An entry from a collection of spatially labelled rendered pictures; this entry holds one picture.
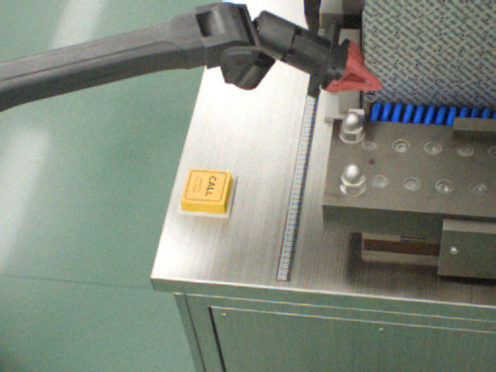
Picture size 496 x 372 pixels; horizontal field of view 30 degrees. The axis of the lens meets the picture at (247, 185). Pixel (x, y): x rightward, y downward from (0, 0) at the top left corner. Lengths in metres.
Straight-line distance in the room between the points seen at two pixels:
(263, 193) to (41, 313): 1.16
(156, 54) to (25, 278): 1.41
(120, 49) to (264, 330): 0.51
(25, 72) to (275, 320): 0.53
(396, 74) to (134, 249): 1.35
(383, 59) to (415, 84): 0.07
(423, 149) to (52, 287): 1.43
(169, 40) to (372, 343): 0.57
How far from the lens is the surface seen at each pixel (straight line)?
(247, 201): 1.46
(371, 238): 1.36
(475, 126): 1.36
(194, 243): 1.42
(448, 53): 1.33
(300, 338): 1.49
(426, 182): 1.31
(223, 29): 1.27
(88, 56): 1.26
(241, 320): 1.47
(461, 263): 1.34
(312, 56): 1.32
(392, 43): 1.32
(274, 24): 1.31
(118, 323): 2.44
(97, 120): 2.89
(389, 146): 1.35
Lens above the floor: 2.05
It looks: 51 degrees down
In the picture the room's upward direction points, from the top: 8 degrees counter-clockwise
